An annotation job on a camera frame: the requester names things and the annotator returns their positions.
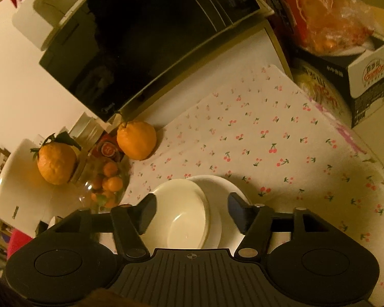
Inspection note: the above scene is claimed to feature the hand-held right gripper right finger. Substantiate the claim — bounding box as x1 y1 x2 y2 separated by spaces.
228 192 332 259

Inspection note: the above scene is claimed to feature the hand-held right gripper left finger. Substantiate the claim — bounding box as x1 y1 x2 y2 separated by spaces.
56 194 157 259

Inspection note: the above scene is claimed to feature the plain white plate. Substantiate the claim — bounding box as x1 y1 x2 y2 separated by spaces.
186 174 254 250

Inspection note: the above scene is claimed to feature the small white bowl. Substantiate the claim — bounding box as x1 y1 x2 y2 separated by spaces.
141 179 210 250

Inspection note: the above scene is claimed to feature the glass jar of kumquats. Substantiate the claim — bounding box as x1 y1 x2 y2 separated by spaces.
71 153 130 214

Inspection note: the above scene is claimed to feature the cherry print tablecloth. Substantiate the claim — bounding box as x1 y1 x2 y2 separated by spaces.
119 64 384 299

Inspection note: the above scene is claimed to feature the large orange citrus with leaves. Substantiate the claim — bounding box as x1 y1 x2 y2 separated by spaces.
30 133 82 185

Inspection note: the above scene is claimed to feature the white kitchen appliance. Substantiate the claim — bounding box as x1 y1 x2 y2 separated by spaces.
0 139 84 228

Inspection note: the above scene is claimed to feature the red object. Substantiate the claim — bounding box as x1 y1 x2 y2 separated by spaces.
6 228 36 258

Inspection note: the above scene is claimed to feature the black and white carton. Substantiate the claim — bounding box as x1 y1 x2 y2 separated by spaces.
291 38 384 129

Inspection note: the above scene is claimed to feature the black microwave oven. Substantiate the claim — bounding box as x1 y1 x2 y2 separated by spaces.
12 0 275 123

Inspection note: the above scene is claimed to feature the plastic bag of oranges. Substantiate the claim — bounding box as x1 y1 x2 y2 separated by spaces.
302 0 384 56

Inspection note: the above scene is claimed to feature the red gift box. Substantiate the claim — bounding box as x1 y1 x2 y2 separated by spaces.
264 0 335 49

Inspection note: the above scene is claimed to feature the framed wall picture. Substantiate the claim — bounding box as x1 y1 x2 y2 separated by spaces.
0 147 11 174

